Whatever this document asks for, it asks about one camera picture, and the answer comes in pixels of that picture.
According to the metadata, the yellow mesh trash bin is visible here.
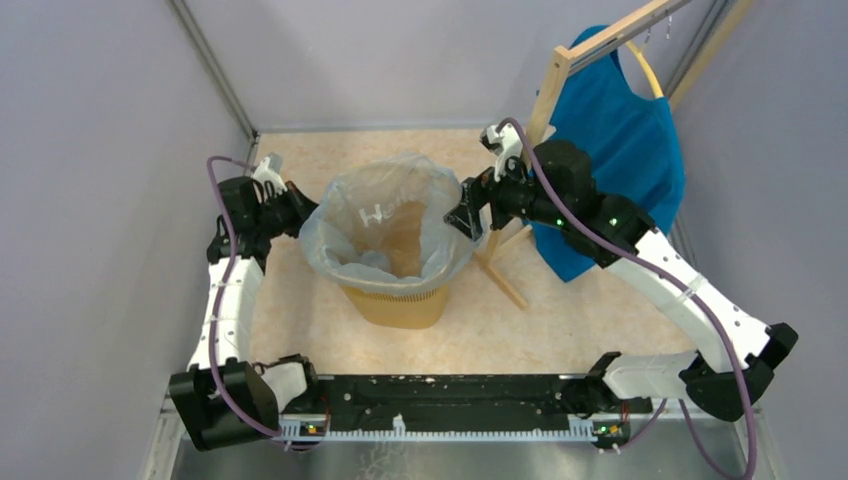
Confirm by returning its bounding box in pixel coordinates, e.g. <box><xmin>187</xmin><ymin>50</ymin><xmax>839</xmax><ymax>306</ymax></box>
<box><xmin>339</xmin><ymin>198</ymin><xmax>452</xmax><ymax>331</ymax></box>

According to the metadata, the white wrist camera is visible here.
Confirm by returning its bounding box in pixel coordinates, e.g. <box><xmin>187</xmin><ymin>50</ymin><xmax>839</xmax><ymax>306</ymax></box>
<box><xmin>251</xmin><ymin>152</ymin><xmax>288</xmax><ymax>198</ymax></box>
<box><xmin>480</xmin><ymin>122</ymin><xmax>524</xmax><ymax>182</ymax></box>

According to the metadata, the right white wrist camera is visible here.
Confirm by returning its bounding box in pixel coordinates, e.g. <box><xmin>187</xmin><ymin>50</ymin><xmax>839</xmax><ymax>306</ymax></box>
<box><xmin>480</xmin><ymin>122</ymin><xmax>524</xmax><ymax>182</ymax></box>

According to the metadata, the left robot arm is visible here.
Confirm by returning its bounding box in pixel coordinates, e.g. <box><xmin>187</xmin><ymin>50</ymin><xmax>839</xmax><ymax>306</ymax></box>
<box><xmin>168</xmin><ymin>176</ymin><xmax>321</xmax><ymax>451</ymax></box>

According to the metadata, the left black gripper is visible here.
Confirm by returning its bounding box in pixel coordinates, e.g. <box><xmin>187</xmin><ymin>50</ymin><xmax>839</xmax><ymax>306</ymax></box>
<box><xmin>253</xmin><ymin>180</ymin><xmax>335</xmax><ymax>238</ymax></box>

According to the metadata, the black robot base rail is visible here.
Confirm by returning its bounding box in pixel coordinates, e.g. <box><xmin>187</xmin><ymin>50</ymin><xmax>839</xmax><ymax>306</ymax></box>
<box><xmin>282</xmin><ymin>374</ymin><xmax>654</xmax><ymax>433</ymax></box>

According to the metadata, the blue plastic trash bag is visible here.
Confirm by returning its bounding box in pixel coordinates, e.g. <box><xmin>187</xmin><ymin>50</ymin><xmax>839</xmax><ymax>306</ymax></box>
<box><xmin>299</xmin><ymin>152</ymin><xmax>481</xmax><ymax>296</ymax></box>

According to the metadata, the blue t-shirt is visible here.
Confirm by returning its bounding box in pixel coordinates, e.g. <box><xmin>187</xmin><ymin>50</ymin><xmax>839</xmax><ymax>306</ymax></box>
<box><xmin>529</xmin><ymin>25</ymin><xmax>688</xmax><ymax>285</ymax></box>

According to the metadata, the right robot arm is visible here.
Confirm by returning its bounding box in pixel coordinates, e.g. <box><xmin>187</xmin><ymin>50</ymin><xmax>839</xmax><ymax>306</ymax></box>
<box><xmin>444</xmin><ymin>140</ymin><xmax>798</xmax><ymax>422</ymax></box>

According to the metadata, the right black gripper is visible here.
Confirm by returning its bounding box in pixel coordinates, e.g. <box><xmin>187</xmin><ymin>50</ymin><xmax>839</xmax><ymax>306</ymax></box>
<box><xmin>445</xmin><ymin>145</ymin><xmax>569</xmax><ymax>240</ymax></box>

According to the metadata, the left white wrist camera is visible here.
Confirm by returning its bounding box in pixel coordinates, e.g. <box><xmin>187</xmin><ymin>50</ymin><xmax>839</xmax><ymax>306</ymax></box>
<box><xmin>251</xmin><ymin>152</ymin><xmax>288</xmax><ymax>198</ymax></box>

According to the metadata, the yellow clothes hanger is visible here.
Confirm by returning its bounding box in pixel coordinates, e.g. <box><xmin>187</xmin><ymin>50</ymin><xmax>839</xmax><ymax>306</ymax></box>
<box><xmin>625</xmin><ymin>41</ymin><xmax>665</xmax><ymax>99</ymax></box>

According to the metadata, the metal corner post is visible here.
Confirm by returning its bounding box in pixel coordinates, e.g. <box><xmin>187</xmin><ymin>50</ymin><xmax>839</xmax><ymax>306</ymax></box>
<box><xmin>166</xmin><ymin>0</ymin><xmax>258</xmax><ymax>145</ymax></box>

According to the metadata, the white cable duct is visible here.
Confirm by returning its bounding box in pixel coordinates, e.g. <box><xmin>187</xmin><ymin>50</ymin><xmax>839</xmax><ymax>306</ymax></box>
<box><xmin>275</xmin><ymin>414</ymin><xmax>631</xmax><ymax>446</ymax></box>

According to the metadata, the wooden clothes rack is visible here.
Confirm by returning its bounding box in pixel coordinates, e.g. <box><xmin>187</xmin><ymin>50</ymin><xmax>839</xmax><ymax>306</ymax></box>
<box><xmin>471</xmin><ymin>0</ymin><xmax>757</xmax><ymax>311</ymax></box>

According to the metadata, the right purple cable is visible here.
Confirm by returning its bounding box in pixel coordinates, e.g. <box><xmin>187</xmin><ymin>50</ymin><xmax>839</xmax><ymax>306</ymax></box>
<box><xmin>495</xmin><ymin>116</ymin><xmax>759</xmax><ymax>480</ymax></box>

